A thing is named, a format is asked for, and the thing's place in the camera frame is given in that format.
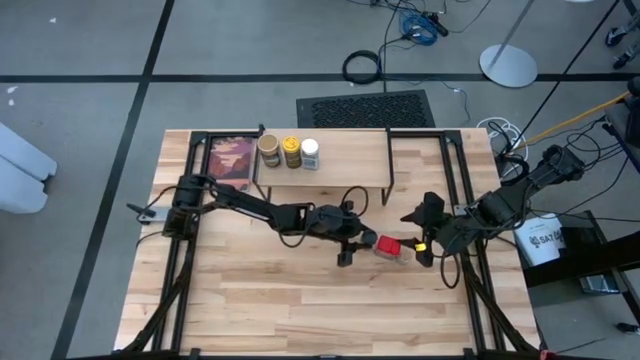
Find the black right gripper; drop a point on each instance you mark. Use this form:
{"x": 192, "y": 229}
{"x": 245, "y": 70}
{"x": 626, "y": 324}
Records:
{"x": 450, "y": 232}

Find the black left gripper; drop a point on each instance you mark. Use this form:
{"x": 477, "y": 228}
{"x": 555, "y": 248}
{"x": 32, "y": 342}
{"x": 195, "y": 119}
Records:
{"x": 335, "y": 222}

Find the smoked paprika tin red lid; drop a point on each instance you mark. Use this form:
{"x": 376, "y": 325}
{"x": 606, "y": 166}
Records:
{"x": 388, "y": 245}

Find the bagel sesame jar white lid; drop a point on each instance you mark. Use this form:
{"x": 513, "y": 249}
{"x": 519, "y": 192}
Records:
{"x": 310, "y": 146}

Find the crunchy onion jar yellow lid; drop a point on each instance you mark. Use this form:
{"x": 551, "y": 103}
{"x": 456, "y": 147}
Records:
{"x": 291, "y": 145}

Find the furikake jar tan lid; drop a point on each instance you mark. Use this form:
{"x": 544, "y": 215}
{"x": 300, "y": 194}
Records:
{"x": 268, "y": 144}

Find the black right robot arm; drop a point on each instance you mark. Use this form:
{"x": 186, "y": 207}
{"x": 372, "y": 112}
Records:
{"x": 505, "y": 205}

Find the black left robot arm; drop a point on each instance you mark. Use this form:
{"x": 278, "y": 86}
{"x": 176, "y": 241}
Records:
{"x": 240, "y": 200}

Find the wooden shelf with black legs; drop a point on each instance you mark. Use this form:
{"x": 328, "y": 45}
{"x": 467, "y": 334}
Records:
{"x": 350, "y": 165}

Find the white printed bucket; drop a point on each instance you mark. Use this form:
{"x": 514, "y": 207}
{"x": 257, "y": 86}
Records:
{"x": 537, "y": 245}

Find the black perforated floor mat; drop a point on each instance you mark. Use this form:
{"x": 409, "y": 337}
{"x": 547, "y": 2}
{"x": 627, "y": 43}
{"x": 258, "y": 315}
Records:
{"x": 365, "y": 110}

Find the canyon picture book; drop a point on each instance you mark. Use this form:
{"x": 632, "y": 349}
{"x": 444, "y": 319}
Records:
{"x": 230, "y": 160}

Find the black side desk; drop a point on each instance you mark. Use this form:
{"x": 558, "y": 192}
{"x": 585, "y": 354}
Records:
{"x": 600, "y": 250}

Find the round grey stand base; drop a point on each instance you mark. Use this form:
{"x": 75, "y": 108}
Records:
{"x": 507, "y": 67}

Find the grey wheeled cart base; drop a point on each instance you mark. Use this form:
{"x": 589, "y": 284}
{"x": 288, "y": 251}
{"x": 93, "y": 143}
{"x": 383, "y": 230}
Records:
{"x": 615, "y": 37}

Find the white floor object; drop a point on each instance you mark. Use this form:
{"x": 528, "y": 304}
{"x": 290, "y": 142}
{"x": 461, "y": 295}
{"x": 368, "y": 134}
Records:
{"x": 20, "y": 170}

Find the black metal table frame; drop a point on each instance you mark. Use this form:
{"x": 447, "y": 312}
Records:
{"x": 452, "y": 137}

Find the grey metal bracket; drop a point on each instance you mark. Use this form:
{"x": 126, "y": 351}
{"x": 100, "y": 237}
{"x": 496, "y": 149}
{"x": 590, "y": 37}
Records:
{"x": 157, "y": 216}

